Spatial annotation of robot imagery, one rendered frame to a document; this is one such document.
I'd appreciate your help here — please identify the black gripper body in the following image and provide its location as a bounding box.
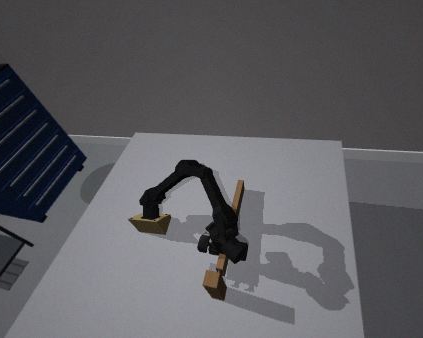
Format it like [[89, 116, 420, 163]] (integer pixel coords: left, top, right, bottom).
[[197, 235, 248, 261]]

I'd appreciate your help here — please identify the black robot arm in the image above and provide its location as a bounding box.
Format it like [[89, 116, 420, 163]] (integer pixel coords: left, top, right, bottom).
[[139, 160, 246, 264]]

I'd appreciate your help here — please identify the brown wooden post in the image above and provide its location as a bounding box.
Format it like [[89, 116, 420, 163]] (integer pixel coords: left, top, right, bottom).
[[202, 270, 227, 301]]

